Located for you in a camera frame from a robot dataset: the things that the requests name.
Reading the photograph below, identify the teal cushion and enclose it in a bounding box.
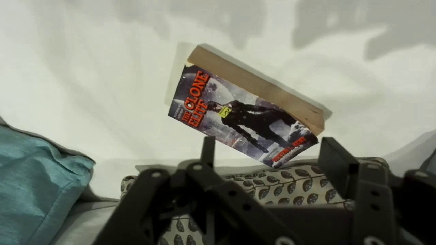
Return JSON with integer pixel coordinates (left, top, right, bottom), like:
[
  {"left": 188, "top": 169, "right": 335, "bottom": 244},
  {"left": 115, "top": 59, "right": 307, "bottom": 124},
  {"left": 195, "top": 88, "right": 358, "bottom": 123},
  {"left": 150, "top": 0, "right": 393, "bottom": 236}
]
[{"left": 0, "top": 119, "right": 97, "bottom": 245}]

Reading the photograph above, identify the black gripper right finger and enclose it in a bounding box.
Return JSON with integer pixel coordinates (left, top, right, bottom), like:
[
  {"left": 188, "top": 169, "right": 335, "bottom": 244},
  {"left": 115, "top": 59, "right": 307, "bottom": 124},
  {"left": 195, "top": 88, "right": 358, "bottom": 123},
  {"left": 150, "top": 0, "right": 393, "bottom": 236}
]
[{"left": 319, "top": 135, "right": 402, "bottom": 245}]

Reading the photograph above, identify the leaf pattern cushion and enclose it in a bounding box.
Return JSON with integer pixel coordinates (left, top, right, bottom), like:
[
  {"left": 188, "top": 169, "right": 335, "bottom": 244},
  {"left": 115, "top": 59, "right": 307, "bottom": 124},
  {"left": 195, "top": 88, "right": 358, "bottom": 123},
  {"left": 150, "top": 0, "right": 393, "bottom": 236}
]
[{"left": 120, "top": 163, "right": 352, "bottom": 245}]

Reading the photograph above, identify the paperback book Clone Elite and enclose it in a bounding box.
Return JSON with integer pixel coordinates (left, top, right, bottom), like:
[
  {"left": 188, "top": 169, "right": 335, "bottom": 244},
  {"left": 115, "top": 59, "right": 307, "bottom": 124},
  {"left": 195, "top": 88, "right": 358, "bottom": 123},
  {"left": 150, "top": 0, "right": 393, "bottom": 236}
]
[{"left": 165, "top": 43, "right": 334, "bottom": 171}]

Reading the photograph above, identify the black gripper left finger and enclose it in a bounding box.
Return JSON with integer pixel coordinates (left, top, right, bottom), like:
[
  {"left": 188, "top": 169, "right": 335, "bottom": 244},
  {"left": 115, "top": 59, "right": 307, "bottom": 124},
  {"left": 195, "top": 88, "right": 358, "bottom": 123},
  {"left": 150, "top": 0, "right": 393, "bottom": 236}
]
[{"left": 93, "top": 135, "right": 229, "bottom": 245}]

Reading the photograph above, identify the white sofa with beige armrest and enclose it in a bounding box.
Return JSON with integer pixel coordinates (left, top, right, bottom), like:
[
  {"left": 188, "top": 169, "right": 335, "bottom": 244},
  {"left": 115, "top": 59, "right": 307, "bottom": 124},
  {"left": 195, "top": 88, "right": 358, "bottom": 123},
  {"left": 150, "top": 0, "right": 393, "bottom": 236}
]
[{"left": 0, "top": 0, "right": 436, "bottom": 245}]

